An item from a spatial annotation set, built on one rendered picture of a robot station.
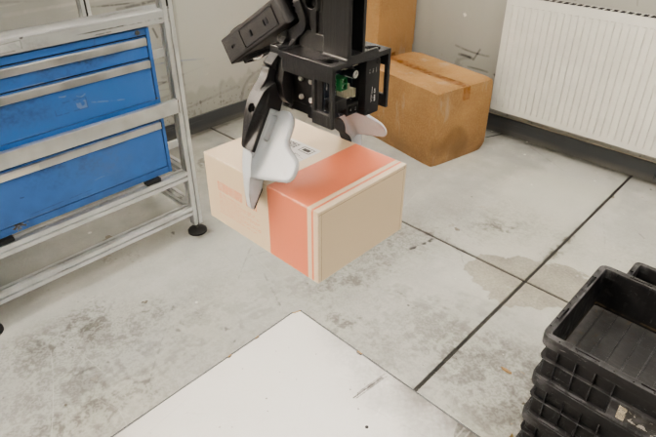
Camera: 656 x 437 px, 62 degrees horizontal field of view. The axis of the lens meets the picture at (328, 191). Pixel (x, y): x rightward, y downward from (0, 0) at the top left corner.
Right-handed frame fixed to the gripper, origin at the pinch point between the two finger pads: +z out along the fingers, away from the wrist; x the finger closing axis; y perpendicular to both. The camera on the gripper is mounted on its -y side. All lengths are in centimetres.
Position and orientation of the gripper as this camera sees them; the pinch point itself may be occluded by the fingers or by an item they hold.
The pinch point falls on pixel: (303, 178)
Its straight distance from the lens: 54.7
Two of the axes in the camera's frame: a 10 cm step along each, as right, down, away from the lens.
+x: 7.0, -3.7, 6.2
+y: 7.2, 3.6, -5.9
